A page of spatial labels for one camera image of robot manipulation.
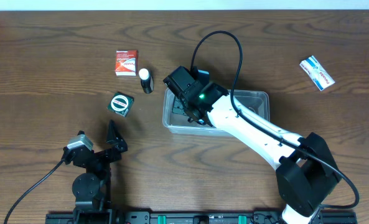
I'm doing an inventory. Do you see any black mounting rail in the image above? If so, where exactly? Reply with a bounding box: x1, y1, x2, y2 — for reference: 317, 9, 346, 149
45, 210, 358, 224

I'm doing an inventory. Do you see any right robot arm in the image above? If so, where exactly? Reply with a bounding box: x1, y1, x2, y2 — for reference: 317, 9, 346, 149
164, 67, 341, 223

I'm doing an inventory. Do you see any blue Kool Fever box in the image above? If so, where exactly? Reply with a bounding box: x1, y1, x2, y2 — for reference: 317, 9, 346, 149
197, 70, 210, 86

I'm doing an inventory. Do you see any green Zam-Buk box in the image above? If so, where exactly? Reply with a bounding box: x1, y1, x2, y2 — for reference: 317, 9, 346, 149
107, 92, 134, 117

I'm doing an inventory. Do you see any white blue Panadol box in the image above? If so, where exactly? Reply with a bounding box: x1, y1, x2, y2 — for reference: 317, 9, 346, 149
299, 55, 335, 91

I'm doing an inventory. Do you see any red Panadol box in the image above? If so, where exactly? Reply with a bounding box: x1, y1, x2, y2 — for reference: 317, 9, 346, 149
114, 50, 138, 76

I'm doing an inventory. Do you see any clear plastic container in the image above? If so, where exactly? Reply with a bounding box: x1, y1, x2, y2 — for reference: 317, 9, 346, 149
162, 89, 270, 137

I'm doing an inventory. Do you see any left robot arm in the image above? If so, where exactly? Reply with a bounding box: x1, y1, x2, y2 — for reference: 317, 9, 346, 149
62, 120, 128, 224

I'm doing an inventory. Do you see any dark bottle white cap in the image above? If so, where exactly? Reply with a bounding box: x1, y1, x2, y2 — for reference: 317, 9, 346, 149
139, 68, 154, 94

